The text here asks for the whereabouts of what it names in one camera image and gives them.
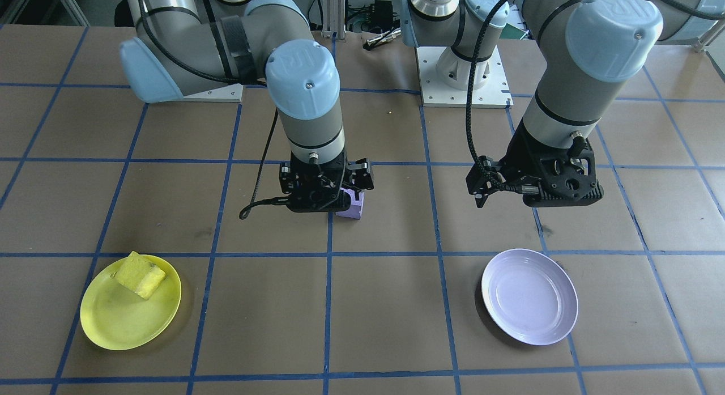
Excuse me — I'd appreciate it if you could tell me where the purple foam block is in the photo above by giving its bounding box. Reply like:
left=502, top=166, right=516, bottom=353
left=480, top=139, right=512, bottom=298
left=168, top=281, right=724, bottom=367
left=335, top=190, right=366, bottom=222

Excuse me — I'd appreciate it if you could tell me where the yellow foam block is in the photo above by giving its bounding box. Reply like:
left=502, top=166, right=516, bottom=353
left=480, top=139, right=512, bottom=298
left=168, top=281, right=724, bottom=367
left=113, top=250, right=167, bottom=300

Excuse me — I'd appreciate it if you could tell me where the purple plastic plate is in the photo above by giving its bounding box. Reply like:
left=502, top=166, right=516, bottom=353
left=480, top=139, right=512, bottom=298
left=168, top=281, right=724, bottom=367
left=481, top=248, right=579, bottom=346

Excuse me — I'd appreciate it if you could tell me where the metal plug connector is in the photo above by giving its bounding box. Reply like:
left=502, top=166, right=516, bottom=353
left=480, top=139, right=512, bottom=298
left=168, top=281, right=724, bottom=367
left=365, top=29, right=403, bottom=51

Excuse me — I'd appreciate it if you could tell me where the black electronics box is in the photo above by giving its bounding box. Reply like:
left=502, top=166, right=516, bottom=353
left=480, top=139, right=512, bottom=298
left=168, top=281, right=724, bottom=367
left=346, top=0, right=410, bottom=32

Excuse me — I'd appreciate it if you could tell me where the yellow plastic plate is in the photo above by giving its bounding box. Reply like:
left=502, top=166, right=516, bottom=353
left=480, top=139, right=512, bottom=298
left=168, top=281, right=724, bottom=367
left=79, top=254, right=182, bottom=351

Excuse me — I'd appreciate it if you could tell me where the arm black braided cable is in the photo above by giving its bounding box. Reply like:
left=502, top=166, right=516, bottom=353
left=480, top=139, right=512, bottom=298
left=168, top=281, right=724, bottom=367
left=465, top=0, right=533, bottom=193
left=238, top=107, right=293, bottom=220

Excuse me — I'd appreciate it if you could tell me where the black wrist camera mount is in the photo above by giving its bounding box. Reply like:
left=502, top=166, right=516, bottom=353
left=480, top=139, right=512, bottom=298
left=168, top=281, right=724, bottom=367
left=287, top=191, right=352, bottom=214
left=521, top=180, right=604, bottom=208

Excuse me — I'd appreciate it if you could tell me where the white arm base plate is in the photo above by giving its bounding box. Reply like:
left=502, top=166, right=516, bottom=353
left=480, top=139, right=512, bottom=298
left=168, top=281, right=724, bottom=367
left=180, top=83, right=245, bottom=103
left=415, top=45, right=514, bottom=109

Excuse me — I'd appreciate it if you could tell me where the aluminium frame post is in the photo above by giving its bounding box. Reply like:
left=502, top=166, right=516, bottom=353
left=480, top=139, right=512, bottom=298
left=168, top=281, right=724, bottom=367
left=319, top=0, right=347, bottom=40

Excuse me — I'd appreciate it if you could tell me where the grey metal frame bar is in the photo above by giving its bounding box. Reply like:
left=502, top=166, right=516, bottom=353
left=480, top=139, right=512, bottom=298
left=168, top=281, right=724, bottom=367
left=696, top=31, right=725, bottom=53
left=51, top=0, right=91, bottom=27

